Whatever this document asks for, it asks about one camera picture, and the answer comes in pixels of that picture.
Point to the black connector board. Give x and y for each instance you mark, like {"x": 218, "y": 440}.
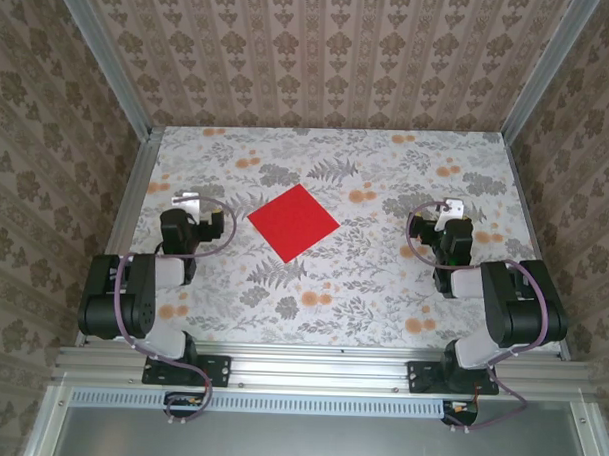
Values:
{"x": 465, "y": 416}
{"x": 178, "y": 411}

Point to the left aluminium side rail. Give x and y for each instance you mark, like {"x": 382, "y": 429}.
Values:
{"x": 133, "y": 192}

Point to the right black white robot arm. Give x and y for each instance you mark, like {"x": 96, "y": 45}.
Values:
{"x": 512, "y": 305}

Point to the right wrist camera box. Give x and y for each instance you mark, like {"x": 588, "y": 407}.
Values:
{"x": 455, "y": 205}

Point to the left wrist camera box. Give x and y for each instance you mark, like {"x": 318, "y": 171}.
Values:
{"x": 188, "y": 201}

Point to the aluminium frame post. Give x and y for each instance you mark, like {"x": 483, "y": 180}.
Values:
{"x": 547, "y": 66}
{"x": 106, "y": 56}

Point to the red square paper sheet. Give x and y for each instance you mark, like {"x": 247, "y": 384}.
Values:
{"x": 294, "y": 222}

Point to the grey sheet metal panel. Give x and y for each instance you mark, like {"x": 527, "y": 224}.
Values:
{"x": 317, "y": 443}

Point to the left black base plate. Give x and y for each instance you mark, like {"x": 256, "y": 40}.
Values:
{"x": 219, "y": 370}

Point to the aluminium mounting rail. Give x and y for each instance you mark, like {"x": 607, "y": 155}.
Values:
{"x": 319, "y": 368}

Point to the right aluminium frame post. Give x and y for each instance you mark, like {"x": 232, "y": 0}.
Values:
{"x": 547, "y": 66}

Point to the left aluminium frame post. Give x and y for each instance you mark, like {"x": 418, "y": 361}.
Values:
{"x": 106, "y": 56}

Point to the floral patterned table cover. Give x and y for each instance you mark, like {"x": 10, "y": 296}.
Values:
{"x": 381, "y": 316}

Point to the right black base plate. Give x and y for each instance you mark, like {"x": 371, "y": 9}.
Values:
{"x": 419, "y": 377}

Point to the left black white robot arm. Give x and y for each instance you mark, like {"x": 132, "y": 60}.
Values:
{"x": 142, "y": 292}

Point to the left black connector board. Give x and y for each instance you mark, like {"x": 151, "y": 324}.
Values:
{"x": 178, "y": 411}

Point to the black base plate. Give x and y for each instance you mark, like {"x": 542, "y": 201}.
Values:
{"x": 219, "y": 370}
{"x": 419, "y": 377}

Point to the right aluminium side rail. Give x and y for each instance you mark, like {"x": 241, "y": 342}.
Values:
{"x": 524, "y": 195}

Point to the aluminium side rail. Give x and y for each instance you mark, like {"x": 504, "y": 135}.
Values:
{"x": 524, "y": 195}
{"x": 133, "y": 192}

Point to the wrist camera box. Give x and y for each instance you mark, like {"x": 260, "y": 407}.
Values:
{"x": 188, "y": 201}
{"x": 455, "y": 205}

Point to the right black connector board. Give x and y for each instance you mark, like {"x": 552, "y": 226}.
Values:
{"x": 465, "y": 416}

